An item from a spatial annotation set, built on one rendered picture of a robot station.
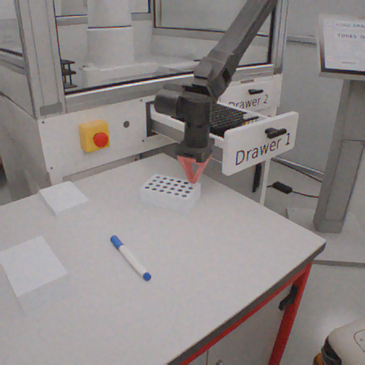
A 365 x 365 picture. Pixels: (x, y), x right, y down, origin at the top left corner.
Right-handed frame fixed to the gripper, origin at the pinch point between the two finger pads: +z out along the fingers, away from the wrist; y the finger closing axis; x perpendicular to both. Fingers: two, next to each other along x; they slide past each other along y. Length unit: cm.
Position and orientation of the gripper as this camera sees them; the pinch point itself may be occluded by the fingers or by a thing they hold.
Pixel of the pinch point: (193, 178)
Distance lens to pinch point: 79.0
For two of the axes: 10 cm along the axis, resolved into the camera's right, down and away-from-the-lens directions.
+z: -0.4, 8.7, 4.8
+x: 9.4, 2.1, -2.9
